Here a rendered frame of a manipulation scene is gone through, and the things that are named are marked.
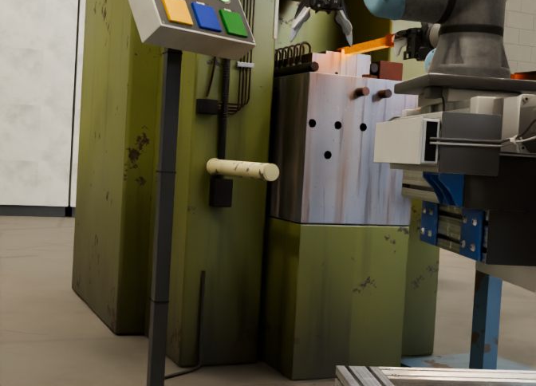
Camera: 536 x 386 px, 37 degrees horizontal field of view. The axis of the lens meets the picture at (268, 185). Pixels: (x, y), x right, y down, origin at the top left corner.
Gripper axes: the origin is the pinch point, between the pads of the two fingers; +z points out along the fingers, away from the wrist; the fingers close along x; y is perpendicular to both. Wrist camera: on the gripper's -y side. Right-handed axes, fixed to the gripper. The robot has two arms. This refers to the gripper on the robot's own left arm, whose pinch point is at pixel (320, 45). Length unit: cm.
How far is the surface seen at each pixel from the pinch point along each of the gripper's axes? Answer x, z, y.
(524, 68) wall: 393, -97, -756
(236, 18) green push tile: -19.6, -8.0, -20.5
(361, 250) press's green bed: 25, 55, -42
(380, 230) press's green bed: 31, 49, -43
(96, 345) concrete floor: -55, 95, -72
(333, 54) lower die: 12.2, -3.8, -45.1
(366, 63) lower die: 24, -2, -48
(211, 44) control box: -26.0, 0.1, -14.5
